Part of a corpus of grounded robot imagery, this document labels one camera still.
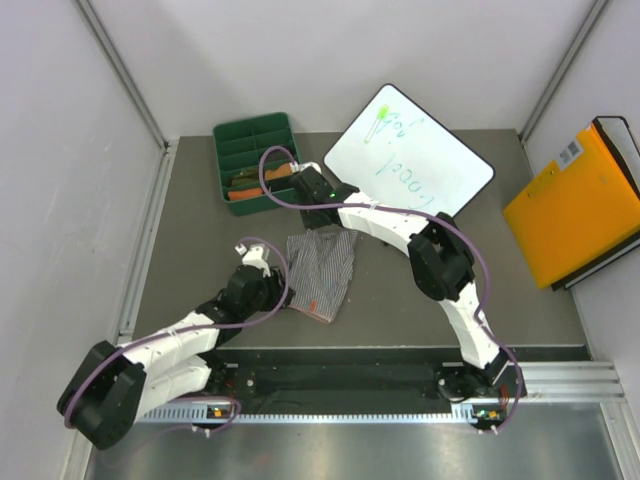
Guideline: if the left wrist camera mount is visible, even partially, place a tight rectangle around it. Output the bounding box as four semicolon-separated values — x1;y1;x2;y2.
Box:
234;243;271;277

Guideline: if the green compartment tray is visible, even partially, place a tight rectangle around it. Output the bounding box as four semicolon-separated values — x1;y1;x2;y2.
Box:
212;112;302;216

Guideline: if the green marker pen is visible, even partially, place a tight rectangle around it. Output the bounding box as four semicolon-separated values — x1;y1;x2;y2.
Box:
364;104;389;144

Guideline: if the olive green underwear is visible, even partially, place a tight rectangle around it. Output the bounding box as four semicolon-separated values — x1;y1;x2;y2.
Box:
227;168;259;187

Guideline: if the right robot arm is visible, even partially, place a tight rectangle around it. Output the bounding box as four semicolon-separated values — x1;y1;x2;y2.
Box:
291;167;509;396

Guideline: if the orange clipboard folder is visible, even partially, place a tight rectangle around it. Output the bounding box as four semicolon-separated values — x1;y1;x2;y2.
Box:
503;116;639;290

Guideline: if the black rolled cloth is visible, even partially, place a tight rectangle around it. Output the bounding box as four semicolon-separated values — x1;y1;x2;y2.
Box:
266;176;292;192

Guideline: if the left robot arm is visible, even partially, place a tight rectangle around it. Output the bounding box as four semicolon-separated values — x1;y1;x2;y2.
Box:
57;265;294;450

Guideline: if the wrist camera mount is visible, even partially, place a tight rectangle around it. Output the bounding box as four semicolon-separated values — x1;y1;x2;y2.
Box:
234;243;271;277
291;162;322;174

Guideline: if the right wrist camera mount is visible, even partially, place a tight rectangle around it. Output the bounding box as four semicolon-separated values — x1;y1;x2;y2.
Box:
291;162;322;174

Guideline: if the orange rolled cloth front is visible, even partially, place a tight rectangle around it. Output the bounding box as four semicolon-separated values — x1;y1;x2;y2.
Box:
228;187;263;202

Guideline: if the orange rolled cloth back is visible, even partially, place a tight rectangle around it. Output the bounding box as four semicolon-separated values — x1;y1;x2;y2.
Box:
264;162;297;181

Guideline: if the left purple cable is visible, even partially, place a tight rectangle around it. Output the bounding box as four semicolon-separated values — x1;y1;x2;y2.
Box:
62;236;293;436

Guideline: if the orange rolled cloth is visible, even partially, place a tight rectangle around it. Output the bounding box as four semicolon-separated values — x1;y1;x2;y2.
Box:
228;187;263;202
264;162;297;181

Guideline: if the white whiteboard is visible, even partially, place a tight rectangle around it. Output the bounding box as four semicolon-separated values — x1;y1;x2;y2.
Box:
324;84;495;216

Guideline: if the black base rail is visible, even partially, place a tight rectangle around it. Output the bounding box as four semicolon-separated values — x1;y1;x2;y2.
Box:
199;344;591;416

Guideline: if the grey striped underwear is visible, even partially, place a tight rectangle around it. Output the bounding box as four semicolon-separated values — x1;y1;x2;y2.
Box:
287;230;358;324

